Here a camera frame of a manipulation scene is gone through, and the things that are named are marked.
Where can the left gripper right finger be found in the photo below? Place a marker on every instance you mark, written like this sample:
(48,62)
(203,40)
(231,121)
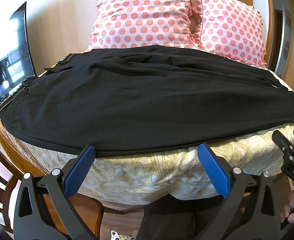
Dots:
(250,206)

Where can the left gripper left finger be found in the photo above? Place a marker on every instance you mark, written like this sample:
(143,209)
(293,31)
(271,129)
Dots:
(59,194)

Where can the black pants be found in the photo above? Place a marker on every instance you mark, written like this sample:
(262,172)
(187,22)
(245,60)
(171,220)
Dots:
(144,100)

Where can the person's right hand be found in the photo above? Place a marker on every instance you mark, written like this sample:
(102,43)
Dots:
(286,213)

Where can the wooden chair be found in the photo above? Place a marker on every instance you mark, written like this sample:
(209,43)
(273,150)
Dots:
(24,192)

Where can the right pink polka-dot pillow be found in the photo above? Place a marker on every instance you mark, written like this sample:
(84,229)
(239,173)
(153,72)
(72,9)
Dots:
(231,29)

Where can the pink polka-dot pillow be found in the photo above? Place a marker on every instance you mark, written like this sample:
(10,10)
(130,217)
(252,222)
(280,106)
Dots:
(139,23)
(231,29)

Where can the black flat television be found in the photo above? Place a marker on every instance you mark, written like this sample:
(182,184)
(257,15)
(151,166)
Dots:
(16,63)

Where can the left pink polka-dot pillow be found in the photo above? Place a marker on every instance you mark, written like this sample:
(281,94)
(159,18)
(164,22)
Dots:
(139,23)

